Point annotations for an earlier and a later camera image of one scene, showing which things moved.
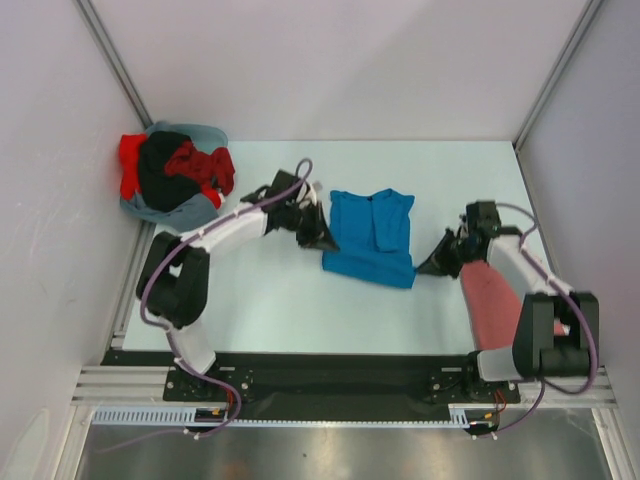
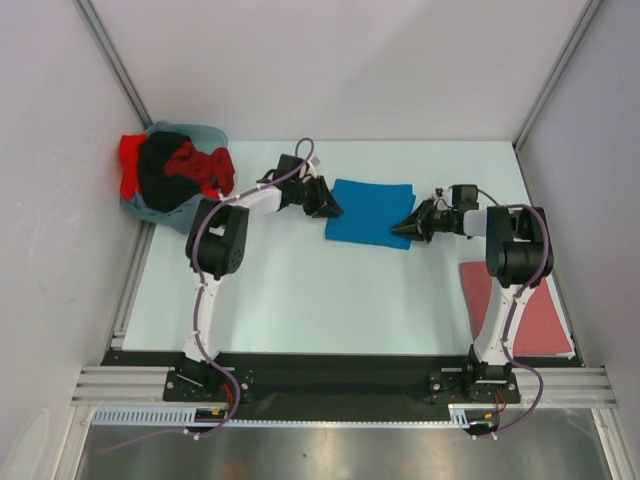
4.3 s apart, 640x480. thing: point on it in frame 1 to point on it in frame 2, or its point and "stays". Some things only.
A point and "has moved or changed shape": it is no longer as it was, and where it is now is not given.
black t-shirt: x=161 y=190 stays
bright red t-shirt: x=130 y=164 stays
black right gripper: x=438 y=262 to x=416 y=226
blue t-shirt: x=373 y=238 has moved or changed shape
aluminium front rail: x=107 y=385 stays
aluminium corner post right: x=591 y=9 stays
